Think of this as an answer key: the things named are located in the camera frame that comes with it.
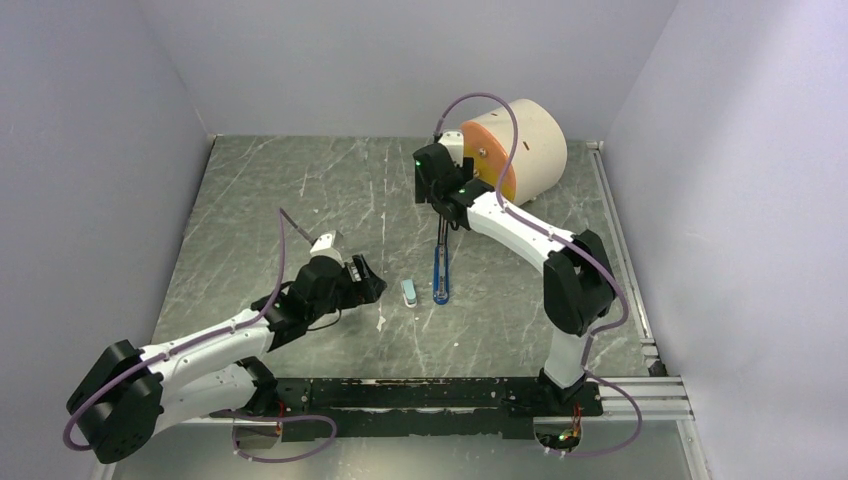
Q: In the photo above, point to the cream round drawer cabinet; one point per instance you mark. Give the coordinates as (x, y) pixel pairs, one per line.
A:
(540, 158)

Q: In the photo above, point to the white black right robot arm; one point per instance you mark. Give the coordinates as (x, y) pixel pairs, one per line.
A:
(577, 282)

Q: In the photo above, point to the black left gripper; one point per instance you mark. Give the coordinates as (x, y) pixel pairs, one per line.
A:
(359, 292)

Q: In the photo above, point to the light blue white stapler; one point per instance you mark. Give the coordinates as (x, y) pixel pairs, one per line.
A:
(410, 297)

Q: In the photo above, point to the aluminium frame rail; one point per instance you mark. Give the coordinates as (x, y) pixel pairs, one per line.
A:
(628, 399)

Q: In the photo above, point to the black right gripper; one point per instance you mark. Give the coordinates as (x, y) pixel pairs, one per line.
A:
(423, 192)

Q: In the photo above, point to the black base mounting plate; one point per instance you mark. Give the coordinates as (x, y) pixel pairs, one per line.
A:
(509, 407)

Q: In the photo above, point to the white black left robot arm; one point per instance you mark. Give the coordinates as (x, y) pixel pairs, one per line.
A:
(133, 393)

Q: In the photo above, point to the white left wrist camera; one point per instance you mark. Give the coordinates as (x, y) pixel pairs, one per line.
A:
(328, 245)

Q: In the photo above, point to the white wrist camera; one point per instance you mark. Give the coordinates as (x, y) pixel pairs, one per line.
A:
(328, 245)
(453, 141)

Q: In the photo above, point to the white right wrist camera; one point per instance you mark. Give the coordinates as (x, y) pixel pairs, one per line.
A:
(453, 141)

